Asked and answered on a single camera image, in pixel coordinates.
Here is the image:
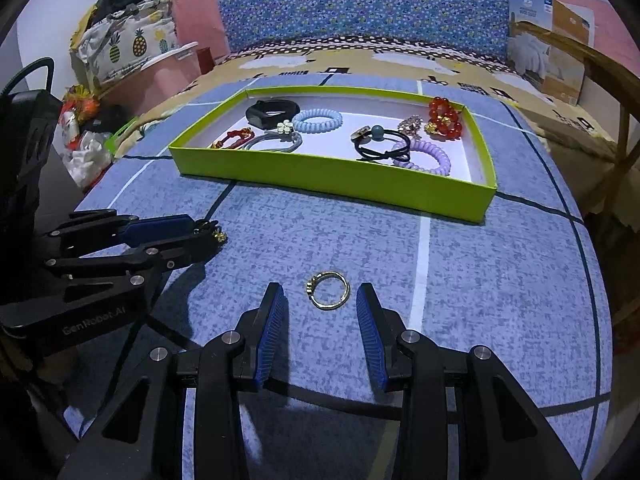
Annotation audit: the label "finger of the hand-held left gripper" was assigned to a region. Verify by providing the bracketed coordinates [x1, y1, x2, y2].
[42, 209, 197, 256]
[44, 224, 224, 293]

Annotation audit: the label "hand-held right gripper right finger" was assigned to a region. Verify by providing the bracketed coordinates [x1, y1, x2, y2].
[355, 281, 583, 480]

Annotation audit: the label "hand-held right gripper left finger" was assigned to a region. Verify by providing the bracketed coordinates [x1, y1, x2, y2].
[57, 281, 290, 480]

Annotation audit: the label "small gold bead charm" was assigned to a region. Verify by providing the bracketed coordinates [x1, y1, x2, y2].
[197, 219, 230, 248]

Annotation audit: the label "gold ring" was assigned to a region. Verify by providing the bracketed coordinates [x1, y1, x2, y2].
[306, 270, 352, 311]

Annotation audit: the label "green cardboard tray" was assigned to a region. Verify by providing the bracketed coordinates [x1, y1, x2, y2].
[167, 86, 498, 226]

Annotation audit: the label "grey hair tie red flowers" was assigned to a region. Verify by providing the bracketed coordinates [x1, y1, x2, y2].
[209, 120, 305, 153]

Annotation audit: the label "light blue spiral hair tie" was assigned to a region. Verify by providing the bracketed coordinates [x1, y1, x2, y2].
[291, 107, 344, 133]

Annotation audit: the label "purple spiral hair tie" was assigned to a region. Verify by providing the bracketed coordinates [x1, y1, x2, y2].
[391, 140, 452, 176]

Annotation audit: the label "black hair tie teal bead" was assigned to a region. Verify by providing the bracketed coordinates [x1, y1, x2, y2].
[350, 124, 418, 163]

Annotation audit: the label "green plastic bag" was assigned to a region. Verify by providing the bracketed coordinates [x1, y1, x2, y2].
[104, 116, 140, 153]

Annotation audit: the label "white plastic bags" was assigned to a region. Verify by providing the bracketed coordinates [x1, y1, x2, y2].
[60, 110, 118, 191]

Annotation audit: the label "blue checked blanket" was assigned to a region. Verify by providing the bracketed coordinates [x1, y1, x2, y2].
[60, 72, 613, 480]

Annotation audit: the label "red and gold ornament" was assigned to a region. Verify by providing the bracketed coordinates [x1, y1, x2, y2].
[61, 85, 101, 121]

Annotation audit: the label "black ribbed case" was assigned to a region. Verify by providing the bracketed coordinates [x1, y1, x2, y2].
[0, 57, 66, 261]

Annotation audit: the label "pink storage box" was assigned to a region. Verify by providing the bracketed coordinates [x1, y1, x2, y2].
[100, 42, 201, 116]

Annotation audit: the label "black smart band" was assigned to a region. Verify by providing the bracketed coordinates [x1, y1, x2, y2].
[245, 100, 302, 128]

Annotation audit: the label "pineapple print bag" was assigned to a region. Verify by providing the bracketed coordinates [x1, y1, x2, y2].
[79, 0, 178, 86]

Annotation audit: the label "yellow printed blanket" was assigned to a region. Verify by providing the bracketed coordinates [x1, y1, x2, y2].
[112, 35, 616, 226]

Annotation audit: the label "blue floral headboard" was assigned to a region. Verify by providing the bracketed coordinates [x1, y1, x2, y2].
[207, 0, 546, 58]

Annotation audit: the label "wooden chair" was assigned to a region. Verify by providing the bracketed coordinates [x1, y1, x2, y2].
[525, 30, 640, 241]

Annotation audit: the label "cardboard box with printed side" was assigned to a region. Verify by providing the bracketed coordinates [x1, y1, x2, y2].
[507, 0, 596, 107]

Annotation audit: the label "red bead bracelet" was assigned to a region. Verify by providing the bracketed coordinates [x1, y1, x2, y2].
[424, 99, 465, 142]

